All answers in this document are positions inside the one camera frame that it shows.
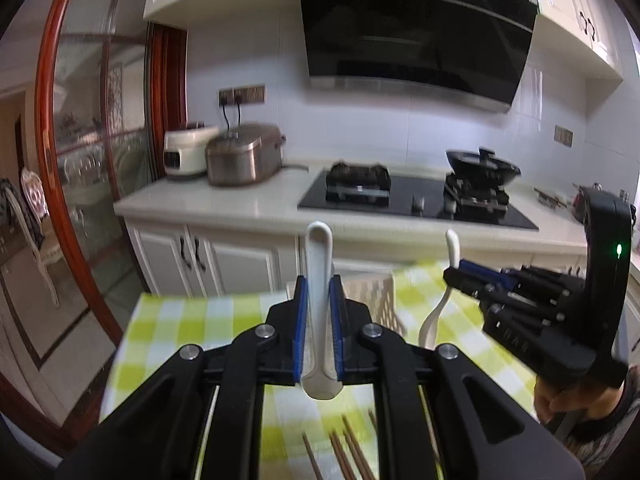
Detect white ceramic spoon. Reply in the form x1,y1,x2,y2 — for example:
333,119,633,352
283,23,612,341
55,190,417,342
418,229,460,350

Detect brown wooden chopstick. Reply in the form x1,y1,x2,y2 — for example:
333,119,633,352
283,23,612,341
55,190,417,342
329,430,357,480
302,432,323,480
368,410,378,434
342,415,375,480

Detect person's right hand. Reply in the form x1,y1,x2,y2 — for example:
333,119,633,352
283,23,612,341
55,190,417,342
534,377,625,424

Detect black wok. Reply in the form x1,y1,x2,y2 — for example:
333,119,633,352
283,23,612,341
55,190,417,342
446,148,522,188

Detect cream perforated utensil basket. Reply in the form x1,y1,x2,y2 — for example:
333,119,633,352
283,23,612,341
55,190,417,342
285,271,409,338

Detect green checkered tablecloth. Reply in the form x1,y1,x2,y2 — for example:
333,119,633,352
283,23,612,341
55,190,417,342
101,261,535,479

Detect black gas cooktop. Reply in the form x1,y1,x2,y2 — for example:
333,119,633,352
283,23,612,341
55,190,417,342
297,162,538,231

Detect black range hood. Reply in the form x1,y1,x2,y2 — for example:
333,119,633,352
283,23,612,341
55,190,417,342
300,0,538,112

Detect white ornate dining chair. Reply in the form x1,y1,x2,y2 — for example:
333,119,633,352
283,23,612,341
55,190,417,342
1,167,64,309

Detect white rice cooker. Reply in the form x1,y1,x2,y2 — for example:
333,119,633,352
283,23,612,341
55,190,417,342
163,122,220,179

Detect silver rice cooker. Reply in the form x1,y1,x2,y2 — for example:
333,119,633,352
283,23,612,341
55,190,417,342
205,122,286,188

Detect red wooden sliding door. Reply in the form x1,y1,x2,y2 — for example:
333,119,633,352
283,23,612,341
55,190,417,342
0,0,189,458

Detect wall socket right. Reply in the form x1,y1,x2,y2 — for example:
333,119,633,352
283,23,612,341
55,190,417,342
553,125,574,148

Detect wall power outlet strip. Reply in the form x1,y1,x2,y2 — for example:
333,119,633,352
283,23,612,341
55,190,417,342
218,84,266,107

